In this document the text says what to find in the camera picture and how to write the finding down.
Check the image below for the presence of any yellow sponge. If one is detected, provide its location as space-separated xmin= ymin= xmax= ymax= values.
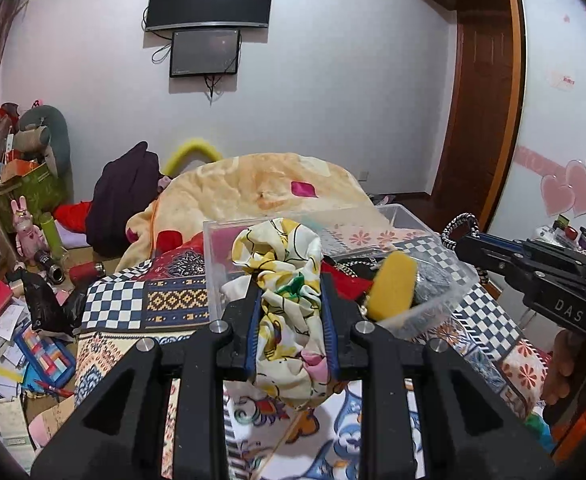
xmin=367 ymin=252 xmax=418 ymax=322

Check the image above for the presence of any colourful blue pencil case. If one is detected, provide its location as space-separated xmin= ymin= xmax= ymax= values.
xmin=15 ymin=326 xmax=76 ymax=389

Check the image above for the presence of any grey plush toy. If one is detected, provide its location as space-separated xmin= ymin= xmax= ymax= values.
xmin=13 ymin=105 xmax=70 ymax=178

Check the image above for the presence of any red cylinder bottle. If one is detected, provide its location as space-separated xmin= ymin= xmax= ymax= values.
xmin=68 ymin=262 xmax=106 ymax=287

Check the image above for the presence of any brown wooden door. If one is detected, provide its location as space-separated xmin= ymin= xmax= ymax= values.
xmin=432 ymin=11 xmax=514 ymax=231

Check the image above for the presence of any white wardrobe with pink hearts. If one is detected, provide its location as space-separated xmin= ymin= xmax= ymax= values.
xmin=490 ymin=0 xmax=586 ymax=238

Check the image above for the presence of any green cardboard box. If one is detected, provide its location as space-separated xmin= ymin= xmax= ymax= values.
xmin=0 ymin=164 xmax=68 ymax=233

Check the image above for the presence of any small dark wall monitor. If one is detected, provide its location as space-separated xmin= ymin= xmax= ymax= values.
xmin=169 ymin=28 xmax=241 ymax=78

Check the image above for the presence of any patterned patchwork bedspread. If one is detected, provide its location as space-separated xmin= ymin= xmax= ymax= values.
xmin=75 ymin=242 xmax=554 ymax=479

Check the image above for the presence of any floral yellow silk scarf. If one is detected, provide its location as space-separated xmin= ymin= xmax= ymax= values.
xmin=220 ymin=218 xmax=334 ymax=411

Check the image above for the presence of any orange yellow fluffy blanket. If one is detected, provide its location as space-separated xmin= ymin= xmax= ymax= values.
xmin=116 ymin=153 xmax=373 ymax=271

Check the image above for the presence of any pink bunny toy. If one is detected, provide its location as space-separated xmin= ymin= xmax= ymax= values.
xmin=11 ymin=196 xmax=49 ymax=263

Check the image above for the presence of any red cushion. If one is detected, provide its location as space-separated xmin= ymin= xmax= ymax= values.
xmin=52 ymin=202 xmax=92 ymax=234

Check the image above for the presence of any person's hand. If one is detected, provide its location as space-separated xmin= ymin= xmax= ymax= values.
xmin=542 ymin=330 xmax=583 ymax=405

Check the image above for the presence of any dark purple backpack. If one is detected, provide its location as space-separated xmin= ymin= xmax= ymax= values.
xmin=86 ymin=141 xmax=163 ymax=258

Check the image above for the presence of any yellow curved pillow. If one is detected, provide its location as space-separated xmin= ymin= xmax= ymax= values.
xmin=162 ymin=138 xmax=223 ymax=177

